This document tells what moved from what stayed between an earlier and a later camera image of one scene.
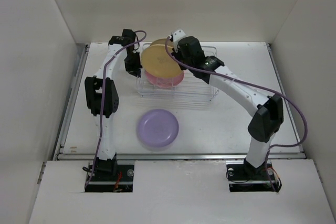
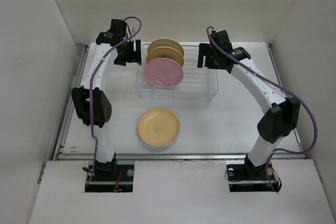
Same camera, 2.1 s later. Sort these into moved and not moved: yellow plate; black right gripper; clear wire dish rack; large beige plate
Moved: black right gripper; yellow plate
Not moved: large beige plate; clear wire dish rack
